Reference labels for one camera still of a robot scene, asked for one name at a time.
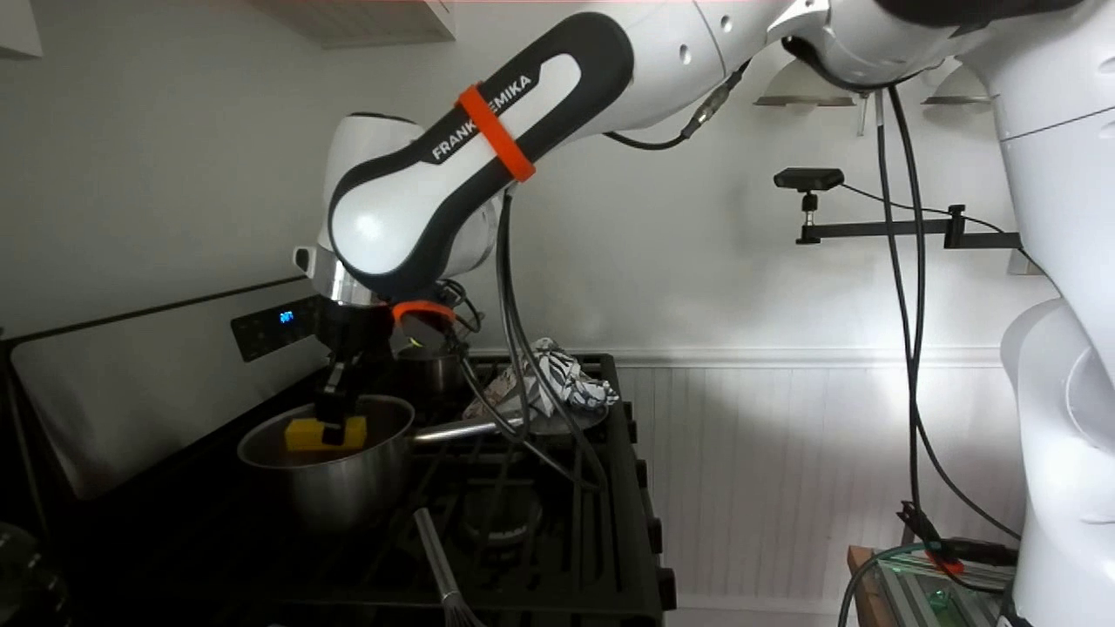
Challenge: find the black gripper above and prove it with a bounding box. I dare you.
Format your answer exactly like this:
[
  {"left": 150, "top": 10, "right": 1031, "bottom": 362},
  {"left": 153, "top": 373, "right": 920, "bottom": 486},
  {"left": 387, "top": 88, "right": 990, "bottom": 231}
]
[{"left": 315, "top": 299, "right": 394, "bottom": 447}]

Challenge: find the yellow block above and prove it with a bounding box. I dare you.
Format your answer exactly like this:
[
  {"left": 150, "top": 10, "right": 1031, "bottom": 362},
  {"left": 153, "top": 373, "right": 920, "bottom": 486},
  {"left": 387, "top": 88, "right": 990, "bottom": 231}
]
[{"left": 282, "top": 415, "right": 369, "bottom": 451}]

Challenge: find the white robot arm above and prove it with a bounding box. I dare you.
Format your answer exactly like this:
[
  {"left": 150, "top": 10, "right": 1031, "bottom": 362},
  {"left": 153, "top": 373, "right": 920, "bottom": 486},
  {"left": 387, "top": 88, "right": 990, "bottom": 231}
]
[{"left": 302, "top": 0, "right": 1115, "bottom": 627}]

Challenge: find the large steel pot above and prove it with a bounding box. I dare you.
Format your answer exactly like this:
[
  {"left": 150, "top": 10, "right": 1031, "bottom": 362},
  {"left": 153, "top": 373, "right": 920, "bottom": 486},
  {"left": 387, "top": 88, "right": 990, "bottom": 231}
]
[{"left": 236, "top": 393, "right": 499, "bottom": 536}]

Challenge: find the patterned crumpled cloth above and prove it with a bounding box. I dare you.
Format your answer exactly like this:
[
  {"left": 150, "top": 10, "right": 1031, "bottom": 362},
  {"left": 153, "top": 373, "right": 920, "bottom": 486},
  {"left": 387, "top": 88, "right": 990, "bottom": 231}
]
[{"left": 486, "top": 339, "right": 622, "bottom": 434}]

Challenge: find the black gas stove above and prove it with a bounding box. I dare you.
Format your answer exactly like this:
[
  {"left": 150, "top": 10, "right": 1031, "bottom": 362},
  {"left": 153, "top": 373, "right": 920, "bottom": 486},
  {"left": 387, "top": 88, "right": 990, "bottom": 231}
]
[{"left": 3, "top": 281, "right": 675, "bottom": 627}]

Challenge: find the green circuit board box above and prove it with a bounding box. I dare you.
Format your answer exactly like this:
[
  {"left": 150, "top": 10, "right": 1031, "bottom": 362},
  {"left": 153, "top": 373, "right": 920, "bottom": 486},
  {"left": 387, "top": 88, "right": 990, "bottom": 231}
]
[{"left": 836, "top": 540, "right": 1031, "bottom": 627}]

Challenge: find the wrist camera orange mount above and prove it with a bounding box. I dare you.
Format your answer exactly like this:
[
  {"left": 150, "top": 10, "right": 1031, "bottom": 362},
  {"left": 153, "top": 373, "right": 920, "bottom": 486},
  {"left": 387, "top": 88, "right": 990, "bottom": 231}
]
[{"left": 392, "top": 299, "right": 464, "bottom": 357}]

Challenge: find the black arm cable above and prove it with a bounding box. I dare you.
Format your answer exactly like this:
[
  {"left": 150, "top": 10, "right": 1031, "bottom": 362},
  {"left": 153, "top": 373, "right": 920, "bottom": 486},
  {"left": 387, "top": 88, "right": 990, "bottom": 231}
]
[{"left": 456, "top": 188, "right": 622, "bottom": 551}]

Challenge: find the wall mounted camera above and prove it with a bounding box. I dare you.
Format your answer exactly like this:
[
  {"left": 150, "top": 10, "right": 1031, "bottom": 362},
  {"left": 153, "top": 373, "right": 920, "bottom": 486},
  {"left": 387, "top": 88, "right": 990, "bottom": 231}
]
[{"left": 775, "top": 167, "right": 845, "bottom": 190}]

